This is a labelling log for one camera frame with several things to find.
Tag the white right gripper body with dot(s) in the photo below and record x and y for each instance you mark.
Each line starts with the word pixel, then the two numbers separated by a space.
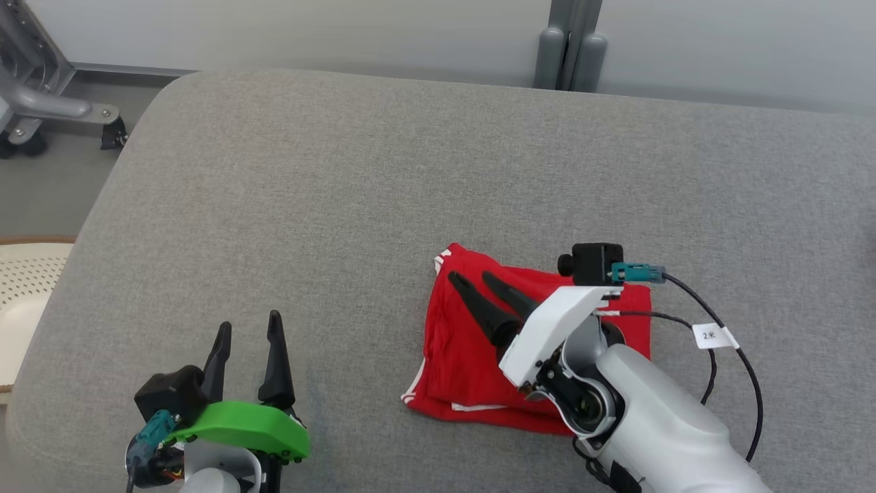
pixel 547 329

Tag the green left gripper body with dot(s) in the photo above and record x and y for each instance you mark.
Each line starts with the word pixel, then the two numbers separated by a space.
pixel 246 424

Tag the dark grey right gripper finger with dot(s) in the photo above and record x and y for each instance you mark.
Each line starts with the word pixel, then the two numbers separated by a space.
pixel 517 298
pixel 489 318

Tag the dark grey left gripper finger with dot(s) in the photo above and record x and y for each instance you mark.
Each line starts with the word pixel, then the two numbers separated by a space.
pixel 217 370
pixel 276 376

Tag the red and white jersey shirt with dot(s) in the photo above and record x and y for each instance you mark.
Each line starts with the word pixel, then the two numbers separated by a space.
pixel 458 342

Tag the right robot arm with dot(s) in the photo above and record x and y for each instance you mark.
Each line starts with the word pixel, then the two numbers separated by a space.
pixel 657 424

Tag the white perforated laundry basket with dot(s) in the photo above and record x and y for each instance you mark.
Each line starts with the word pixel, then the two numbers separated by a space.
pixel 27 287

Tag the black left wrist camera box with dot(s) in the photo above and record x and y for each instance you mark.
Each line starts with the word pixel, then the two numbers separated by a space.
pixel 171 394

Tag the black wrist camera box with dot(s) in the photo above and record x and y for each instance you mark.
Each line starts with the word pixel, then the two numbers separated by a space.
pixel 171 394
pixel 595 263

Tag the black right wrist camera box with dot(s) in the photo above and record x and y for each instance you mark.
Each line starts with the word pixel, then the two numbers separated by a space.
pixel 595 263

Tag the grey metal double post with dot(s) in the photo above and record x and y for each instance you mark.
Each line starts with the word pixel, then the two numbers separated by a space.
pixel 568 41

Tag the grey metal wheeled frame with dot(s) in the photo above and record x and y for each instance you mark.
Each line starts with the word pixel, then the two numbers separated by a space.
pixel 41 103

